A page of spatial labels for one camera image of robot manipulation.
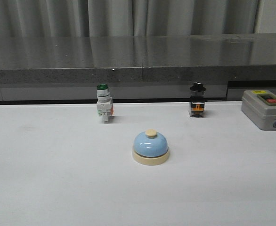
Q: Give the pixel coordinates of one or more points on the grey push button switch box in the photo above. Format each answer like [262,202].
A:
[260,107]

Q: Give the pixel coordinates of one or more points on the grey stone counter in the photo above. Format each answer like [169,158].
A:
[136,69]

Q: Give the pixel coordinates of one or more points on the blue desk bell cream base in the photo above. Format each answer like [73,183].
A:
[150,148]

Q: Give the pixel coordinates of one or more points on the grey curtain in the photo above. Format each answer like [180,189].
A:
[98,18]

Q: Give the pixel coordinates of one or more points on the green push button switch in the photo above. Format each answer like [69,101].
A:
[105,107]

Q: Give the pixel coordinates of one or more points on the black rotary selector switch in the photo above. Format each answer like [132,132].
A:
[197,102]

